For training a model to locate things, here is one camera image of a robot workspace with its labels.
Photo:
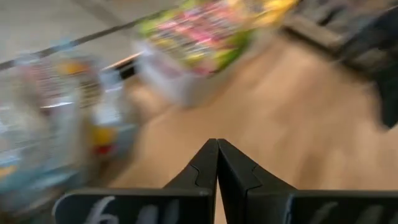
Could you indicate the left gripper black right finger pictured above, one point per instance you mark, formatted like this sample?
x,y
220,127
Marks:
x,y
311,208

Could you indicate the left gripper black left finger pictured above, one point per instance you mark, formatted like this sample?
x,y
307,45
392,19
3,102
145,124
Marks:
x,y
140,208

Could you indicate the green red Maruchan noodle pack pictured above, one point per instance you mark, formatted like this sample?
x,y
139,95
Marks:
x,y
205,31
168,37
233,49

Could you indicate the yellow Maruchan noodle pack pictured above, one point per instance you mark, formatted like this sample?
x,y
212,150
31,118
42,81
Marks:
x,y
276,11

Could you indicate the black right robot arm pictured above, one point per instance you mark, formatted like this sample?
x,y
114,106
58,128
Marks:
x,y
388,93

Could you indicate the clear plastic bin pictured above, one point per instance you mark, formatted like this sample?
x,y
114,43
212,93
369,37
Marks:
x,y
46,140

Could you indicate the light grey plastic bin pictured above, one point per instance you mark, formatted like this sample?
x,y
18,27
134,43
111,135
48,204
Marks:
x,y
174,84

